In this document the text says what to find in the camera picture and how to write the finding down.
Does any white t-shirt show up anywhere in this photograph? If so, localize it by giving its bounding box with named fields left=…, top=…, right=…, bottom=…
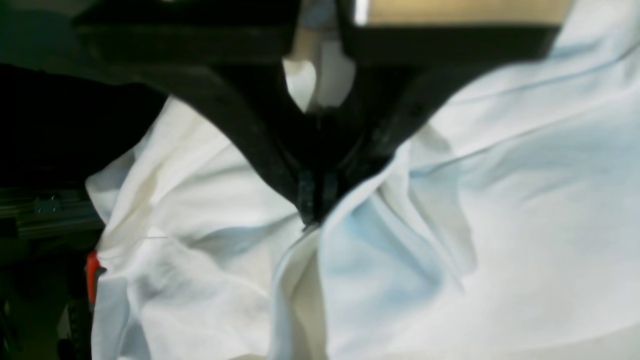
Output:
left=86, top=0, right=639, bottom=360

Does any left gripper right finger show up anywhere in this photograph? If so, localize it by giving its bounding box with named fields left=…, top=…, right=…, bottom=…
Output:
left=317, top=0, right=573, bottom=221

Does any red handled tool left edge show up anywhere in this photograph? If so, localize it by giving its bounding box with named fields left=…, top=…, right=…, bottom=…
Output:
left=86, top=250, right=106, bottom=307

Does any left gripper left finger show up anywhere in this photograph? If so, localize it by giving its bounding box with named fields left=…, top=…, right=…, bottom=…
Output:
left=73, top=0, right=321, bottom=224

